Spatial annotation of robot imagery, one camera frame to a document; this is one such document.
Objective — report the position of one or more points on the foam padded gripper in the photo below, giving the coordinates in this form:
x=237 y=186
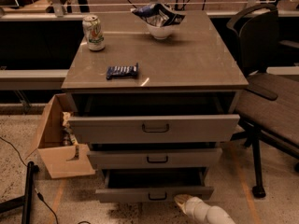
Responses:
x=193 y=206

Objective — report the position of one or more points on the grey bottom drawer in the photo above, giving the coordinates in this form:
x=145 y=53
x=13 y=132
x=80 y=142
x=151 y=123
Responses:
x=152 y=185

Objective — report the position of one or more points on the grey drawer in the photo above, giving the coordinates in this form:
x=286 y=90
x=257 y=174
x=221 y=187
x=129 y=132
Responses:
x=145 y=159
x=154 y=129
x=152 y=185

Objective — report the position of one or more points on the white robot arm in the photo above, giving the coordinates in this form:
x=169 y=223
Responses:
x=202 y=213

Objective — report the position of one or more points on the grey middle drawer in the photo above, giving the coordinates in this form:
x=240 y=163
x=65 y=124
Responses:
x=145 y=159

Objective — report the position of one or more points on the grey top drawer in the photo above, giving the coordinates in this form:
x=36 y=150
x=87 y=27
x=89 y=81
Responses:
x=154 y=129

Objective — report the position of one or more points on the grey drawer cabinet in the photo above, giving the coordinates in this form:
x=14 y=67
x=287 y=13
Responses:
x=189 y=73

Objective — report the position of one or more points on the black office chair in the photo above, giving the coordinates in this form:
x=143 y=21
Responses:
x=268 y=106

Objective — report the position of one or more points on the blue snack bar wrapper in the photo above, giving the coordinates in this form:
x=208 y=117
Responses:
x=122 y=71

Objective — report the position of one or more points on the open cardboard box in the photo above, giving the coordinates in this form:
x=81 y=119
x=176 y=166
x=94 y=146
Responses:
x=61 y=161

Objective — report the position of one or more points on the black stand leg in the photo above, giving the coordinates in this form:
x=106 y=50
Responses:
x=24 y=201

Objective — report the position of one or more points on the white bowl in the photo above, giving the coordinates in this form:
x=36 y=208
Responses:
x=160 y=33

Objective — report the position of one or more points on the blue white chip bag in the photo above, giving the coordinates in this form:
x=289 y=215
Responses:
x=159 y=15

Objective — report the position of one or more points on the green white soda can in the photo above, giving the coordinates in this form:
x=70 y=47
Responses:
x=93 y=32

